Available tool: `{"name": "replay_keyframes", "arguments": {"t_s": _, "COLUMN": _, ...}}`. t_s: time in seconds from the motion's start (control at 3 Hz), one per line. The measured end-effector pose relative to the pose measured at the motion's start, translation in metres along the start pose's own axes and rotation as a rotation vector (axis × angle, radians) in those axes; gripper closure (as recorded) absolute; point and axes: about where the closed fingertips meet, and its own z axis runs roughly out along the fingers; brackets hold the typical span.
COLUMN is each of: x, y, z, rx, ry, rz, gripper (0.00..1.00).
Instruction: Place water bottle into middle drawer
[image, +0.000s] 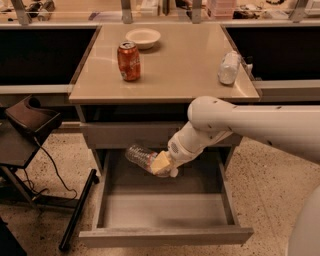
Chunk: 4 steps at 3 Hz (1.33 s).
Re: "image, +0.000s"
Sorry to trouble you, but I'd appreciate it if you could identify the white crumpled plastic bottle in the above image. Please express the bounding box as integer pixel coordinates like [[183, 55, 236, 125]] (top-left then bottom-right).
[[218, 51, 241, 85]]

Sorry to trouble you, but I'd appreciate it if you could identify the grey middle drawer front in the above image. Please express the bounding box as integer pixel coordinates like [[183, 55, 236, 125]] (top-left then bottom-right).
[[79, 120, 243, 150]]

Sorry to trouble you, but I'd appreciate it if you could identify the black cable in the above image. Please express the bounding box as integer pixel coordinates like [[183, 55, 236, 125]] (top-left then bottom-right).
[[19, 136, 78, 203]]

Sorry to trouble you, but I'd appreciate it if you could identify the black cart leg bar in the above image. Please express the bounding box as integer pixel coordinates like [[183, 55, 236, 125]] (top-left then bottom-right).
[[59, 169, 99, 252]]

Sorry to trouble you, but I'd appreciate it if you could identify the white paper bowl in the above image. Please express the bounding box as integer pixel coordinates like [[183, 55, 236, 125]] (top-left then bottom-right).
[[126, 28, 161, 50]]

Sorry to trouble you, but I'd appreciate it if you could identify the orange soda can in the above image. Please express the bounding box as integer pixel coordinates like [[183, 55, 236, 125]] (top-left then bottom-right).
[[117, 41, 141, 81]]

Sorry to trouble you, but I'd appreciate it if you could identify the open grey bottom drawer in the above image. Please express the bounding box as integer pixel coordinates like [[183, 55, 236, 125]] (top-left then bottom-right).
[[79, 148, 253, 248]]

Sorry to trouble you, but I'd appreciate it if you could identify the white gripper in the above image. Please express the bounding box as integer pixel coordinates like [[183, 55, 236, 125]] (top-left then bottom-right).
[[151, 122, 232, 175]]

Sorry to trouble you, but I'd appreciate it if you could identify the grey drawer cabinet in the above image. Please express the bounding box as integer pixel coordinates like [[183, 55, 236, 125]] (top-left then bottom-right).
[[67, 22, 261, 174]]

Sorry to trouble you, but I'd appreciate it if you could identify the clear plastic water bottle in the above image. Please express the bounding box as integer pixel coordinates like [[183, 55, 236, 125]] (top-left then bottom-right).
[[125, 144, 178, 178]]

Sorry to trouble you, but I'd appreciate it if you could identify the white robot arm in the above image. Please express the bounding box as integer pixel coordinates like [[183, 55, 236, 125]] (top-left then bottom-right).
[[152, 96, 320, 256]]

